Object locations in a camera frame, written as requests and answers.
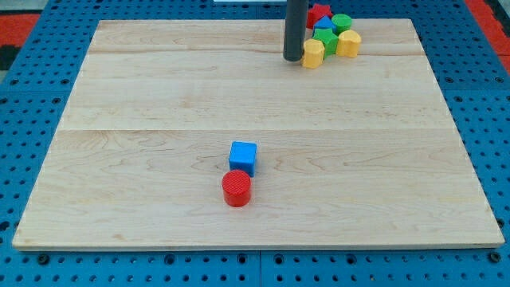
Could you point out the blue triangle block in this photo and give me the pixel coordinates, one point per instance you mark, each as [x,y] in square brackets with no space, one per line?
[325,23]

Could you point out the red star block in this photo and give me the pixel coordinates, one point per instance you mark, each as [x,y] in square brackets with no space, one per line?
[316,12]

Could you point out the red cylinder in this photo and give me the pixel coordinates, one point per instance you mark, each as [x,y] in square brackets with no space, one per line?
[236,185]

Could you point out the green star block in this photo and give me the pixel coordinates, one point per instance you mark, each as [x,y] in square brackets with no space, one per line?
[329,40]

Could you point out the yellow heart block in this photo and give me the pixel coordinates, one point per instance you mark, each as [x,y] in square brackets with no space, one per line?
[349,42]

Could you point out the yellow pentagon block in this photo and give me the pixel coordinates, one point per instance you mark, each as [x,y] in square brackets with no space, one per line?
[313,54]

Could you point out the green cylinder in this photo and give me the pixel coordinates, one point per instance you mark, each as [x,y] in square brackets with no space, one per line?
[341,22]

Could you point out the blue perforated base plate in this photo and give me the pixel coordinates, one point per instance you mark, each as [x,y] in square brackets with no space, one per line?
[468,68]

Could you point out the wooden board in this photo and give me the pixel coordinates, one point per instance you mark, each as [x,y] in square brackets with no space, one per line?
[359,154]

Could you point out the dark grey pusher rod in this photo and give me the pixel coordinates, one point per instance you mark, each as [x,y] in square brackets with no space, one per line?
[294,29]

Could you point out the blue cube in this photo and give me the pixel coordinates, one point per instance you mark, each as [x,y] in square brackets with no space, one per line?
[243,156]

